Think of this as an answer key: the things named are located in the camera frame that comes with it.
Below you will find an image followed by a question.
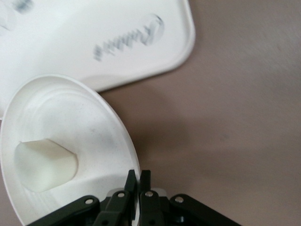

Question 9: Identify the white half-round steamed bun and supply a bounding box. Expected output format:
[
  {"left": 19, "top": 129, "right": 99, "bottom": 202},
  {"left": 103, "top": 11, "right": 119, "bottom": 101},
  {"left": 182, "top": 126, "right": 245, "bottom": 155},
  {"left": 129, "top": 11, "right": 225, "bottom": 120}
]
[{"left": 14, "top": 138, "right": 79, "bottom": 193}]

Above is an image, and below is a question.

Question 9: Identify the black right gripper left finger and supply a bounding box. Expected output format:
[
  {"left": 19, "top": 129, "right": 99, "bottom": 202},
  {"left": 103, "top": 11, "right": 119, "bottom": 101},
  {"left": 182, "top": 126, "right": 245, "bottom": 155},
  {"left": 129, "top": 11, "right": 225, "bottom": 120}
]
[{"left": 27, "top": 169, "right": 137, "bottom": 226}]

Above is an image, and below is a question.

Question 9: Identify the cream tray with bear drawing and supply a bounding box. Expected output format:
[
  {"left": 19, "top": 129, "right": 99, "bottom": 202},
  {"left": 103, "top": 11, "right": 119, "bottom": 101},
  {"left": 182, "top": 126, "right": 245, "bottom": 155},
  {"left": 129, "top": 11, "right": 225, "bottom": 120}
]
[{"left": 0, "top": 0, "right": 197, "bottom": 121}]

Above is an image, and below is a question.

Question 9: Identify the cream round plate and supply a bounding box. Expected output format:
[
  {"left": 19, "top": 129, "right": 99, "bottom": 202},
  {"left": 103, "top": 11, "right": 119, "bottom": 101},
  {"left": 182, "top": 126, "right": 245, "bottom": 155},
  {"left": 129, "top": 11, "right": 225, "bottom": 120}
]
[{"left": 0, "top": 74, "right": 142, "bottom": 226}]

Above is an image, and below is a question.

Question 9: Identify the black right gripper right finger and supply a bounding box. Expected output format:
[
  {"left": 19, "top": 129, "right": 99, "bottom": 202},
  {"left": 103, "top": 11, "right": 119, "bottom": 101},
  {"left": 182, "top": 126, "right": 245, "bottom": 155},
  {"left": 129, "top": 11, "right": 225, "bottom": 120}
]
[{"left": 138, "top": 169, "right": 243, "bottom": 226}]

